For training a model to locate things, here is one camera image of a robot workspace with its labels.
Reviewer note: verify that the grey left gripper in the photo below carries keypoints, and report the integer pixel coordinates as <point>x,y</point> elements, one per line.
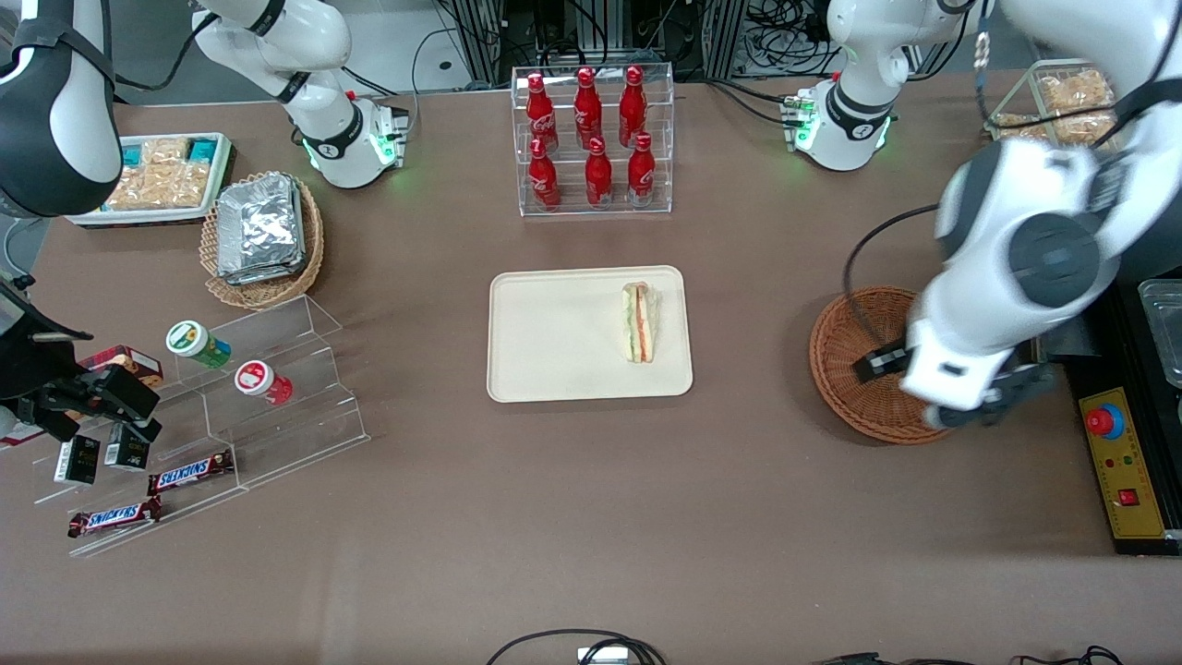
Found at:
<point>885,361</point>

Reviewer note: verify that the brown Snickers bar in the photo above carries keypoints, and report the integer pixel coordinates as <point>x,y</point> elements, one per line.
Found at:
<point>113,518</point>
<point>189,473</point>

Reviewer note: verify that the clear metal container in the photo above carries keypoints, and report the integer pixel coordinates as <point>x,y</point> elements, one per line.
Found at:
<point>1165,323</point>

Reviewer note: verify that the silver foil pack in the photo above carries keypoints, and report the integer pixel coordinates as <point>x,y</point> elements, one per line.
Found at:
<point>272,273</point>
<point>259,222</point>

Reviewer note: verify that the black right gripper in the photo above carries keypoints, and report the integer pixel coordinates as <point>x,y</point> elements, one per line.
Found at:
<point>28,368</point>

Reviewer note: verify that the green yellow snack can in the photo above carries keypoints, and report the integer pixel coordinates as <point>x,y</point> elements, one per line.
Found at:
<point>196,344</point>

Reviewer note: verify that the beige cracker pack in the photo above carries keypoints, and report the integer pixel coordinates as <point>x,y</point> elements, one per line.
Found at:
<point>166,152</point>
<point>157,187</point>

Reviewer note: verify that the teal snack pack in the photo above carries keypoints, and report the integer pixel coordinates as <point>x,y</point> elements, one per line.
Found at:
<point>201,149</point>
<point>134,153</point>

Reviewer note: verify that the white rectangular snack tray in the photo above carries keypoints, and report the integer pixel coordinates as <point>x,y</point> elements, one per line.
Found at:
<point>138,216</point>

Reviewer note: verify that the red snack can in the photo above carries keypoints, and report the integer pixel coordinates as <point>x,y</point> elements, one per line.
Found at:
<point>260,381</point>

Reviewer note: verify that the triangle sandwich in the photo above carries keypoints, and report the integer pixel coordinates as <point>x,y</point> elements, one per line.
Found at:
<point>640,323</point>

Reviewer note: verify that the clear acrylic bottle rack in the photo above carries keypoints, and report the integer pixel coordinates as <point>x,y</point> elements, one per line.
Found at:
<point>665,139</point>

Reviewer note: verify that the grey metal block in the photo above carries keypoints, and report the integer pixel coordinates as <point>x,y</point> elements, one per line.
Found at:
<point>1069,344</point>

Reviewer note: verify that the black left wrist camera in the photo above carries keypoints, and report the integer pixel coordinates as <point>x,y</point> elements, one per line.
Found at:
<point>882,363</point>

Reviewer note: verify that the red cola bottle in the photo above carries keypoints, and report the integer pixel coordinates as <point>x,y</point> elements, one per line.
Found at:
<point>598,177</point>
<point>541,115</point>
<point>633,106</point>
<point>641,174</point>
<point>587,111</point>
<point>543,180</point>

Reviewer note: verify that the clear bag of crackers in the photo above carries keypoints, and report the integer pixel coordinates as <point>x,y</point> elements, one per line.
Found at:
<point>1076,92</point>
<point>1016,121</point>
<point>1090,129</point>

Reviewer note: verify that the aluminium frame post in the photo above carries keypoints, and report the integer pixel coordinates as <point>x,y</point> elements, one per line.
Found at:
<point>725,37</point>
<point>480,42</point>

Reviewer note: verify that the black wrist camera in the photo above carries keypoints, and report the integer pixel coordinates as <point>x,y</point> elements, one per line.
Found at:
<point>882,363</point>
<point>125,392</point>

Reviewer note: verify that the black control box yellow panel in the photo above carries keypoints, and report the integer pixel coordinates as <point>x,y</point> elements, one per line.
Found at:
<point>1131,462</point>

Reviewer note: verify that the red emergency stop button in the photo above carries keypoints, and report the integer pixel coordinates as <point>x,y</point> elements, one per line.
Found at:
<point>1103,421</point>

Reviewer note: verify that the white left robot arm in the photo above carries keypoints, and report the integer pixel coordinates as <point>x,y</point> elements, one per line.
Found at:
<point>1034,249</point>

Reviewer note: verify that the beige plastic tray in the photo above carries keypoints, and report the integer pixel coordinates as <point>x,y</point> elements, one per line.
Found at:
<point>554,342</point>

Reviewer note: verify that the red brown chocolate box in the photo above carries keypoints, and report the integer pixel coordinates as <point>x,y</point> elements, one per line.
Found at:
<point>129,360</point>

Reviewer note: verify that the brown round wicker basket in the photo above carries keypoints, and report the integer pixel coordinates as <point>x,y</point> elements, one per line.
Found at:
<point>850,397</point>

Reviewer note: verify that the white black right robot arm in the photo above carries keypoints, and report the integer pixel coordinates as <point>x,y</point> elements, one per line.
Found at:
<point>323,139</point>

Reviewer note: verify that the clear acrylic stepped shelf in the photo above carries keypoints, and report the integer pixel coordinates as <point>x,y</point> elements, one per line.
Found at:
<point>295,406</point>

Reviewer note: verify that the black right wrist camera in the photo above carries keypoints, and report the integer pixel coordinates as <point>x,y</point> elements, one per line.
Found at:
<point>125,392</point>

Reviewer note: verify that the light oval wicker basket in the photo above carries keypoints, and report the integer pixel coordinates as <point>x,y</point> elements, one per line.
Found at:
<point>268,294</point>

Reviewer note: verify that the small black box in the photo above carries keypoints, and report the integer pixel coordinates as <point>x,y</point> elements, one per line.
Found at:
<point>127,453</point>
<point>77,460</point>

